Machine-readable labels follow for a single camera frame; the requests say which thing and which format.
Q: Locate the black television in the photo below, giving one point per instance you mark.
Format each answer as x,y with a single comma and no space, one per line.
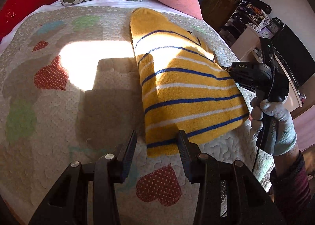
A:
298,59

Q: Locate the gloved right hand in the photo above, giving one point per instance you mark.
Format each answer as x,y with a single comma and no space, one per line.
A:
284,136

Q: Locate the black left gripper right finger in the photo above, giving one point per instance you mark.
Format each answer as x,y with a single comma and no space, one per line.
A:
228,193

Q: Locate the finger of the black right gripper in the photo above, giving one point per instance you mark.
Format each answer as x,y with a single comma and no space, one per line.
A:
227,69

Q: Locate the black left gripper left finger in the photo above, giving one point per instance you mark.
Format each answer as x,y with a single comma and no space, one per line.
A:
67,200

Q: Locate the yellow striped knit sweater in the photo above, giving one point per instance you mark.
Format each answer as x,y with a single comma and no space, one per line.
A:
183,88

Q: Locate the patchwork heart quilt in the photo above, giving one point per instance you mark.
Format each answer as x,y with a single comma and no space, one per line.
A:
70,91

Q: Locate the white shelf cabinet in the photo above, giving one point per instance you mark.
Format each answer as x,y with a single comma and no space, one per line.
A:
248,49

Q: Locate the small white clock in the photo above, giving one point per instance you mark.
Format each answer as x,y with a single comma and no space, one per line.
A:
265,33

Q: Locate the right forearm dark sleeve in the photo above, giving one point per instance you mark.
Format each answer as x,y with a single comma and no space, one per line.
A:
292,194

